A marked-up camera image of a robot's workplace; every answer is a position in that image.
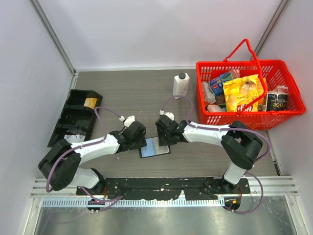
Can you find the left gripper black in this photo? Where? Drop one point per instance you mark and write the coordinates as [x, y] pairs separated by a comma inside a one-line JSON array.
[[142, 143]]

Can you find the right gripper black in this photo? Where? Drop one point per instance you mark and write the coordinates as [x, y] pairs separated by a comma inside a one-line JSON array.
[[163, 140]]

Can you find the black leather card holder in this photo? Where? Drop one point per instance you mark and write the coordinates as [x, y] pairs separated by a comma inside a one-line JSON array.
[[153, 148]]

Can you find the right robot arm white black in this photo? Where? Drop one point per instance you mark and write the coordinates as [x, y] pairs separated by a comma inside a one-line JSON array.
[[241, 144]]

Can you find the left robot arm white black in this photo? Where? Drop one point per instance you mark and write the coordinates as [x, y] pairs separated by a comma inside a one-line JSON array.
[[61, 165]]

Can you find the yellow card in tray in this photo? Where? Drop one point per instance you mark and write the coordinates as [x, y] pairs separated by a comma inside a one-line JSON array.
[[90, 102]]

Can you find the white cards in tray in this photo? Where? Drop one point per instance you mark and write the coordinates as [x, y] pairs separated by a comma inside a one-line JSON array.
[[73, 138]]

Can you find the white bottle black cap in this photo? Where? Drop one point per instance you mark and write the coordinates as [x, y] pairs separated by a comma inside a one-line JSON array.
[[180, 85]]

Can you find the pale wrapped snack pack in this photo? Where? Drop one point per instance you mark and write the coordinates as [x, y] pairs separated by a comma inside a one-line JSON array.
[[207, 94]]

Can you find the black compartment tray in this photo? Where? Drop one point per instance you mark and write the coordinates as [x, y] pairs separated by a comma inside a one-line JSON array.
[[74, 117]]

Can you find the blue box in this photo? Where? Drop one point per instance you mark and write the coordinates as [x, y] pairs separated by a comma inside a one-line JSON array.
[[216, 86]]

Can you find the yellow Lays chips bag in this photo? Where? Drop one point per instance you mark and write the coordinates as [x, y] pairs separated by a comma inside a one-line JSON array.
[[240, 92]]

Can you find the green sponge pack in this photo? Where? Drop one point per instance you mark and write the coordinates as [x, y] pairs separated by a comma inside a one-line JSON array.
[[228, 76]]

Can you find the orange snack box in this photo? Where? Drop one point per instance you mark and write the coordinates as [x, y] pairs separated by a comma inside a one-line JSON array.
[[260, 92]]

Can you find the black snack package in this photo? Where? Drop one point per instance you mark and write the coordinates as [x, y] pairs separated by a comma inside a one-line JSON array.
[[277, 99]]

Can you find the red plastic shopping basket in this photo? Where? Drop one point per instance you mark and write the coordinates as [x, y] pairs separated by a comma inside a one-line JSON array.
[[264, 95]]

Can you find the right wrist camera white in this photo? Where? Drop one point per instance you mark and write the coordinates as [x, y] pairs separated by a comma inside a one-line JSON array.
[[168, 114]]

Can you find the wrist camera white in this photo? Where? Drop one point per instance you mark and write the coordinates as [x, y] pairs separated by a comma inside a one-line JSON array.
[[168, 114], [127, 121]]

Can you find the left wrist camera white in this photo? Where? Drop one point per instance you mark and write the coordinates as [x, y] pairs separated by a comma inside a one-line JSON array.
[[127, 121]]

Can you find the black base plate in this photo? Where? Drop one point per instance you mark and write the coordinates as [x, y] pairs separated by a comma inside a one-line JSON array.
[[164, 189]]

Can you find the white cable duct rail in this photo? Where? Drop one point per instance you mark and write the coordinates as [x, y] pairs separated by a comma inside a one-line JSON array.
[[86, 202]]

